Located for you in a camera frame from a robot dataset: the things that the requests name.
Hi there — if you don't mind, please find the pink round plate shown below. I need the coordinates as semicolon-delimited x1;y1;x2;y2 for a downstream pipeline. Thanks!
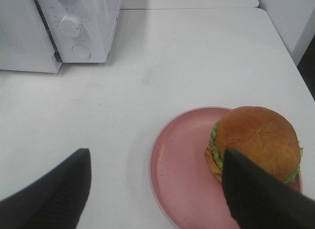
149;107;302;229

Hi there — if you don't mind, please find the white microwave oven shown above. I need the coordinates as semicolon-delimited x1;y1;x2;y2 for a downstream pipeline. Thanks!
37;0;121;63

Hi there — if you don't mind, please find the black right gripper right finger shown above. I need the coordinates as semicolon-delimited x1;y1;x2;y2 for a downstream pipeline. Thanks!
222;149;315;229

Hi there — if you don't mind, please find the toy hamburger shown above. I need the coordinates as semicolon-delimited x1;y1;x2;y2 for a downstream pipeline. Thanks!
204;106;303;183

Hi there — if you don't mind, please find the round white door button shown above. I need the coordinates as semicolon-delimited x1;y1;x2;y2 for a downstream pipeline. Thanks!
72;44;91;59

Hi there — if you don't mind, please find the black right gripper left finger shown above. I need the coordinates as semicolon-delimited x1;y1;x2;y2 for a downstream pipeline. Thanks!
0;148;92;229

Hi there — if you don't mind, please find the white microwave door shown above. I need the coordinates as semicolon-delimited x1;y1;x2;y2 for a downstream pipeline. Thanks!
0;0;62;73

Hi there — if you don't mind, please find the white timer knob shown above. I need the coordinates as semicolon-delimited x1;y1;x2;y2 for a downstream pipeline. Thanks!
59;15;84;38

